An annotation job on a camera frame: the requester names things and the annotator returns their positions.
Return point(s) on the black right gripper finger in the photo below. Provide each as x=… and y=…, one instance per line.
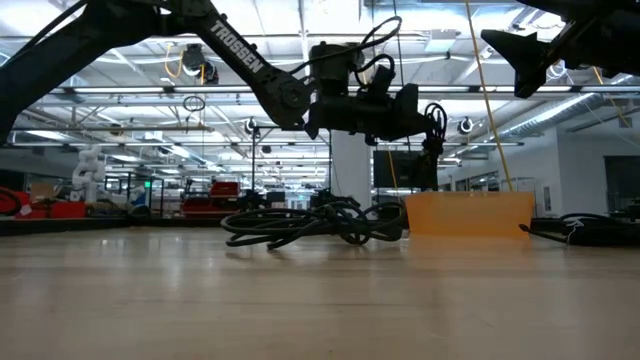
x=520, y=47
x=531, y=77

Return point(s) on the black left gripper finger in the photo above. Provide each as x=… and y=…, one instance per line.
x=432, y=142
x=436, y=120

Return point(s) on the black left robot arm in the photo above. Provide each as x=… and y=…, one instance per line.
x=235, y=47

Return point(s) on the black monitor screen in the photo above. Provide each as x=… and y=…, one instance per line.
x=395, y=170

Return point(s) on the white building pillar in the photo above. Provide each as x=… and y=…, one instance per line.
x=350, y=170

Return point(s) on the orange translucent plastic bin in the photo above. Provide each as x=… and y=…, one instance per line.
x=470, y=215

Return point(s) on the black vertical stand pole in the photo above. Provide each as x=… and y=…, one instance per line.
x=253, y=165

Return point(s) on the red tool cart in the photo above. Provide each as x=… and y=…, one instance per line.
x=222, y=190

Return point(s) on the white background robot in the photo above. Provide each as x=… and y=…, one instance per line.
x=87, y=172

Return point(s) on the red storage box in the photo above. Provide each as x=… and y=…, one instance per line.
x=67, y=210

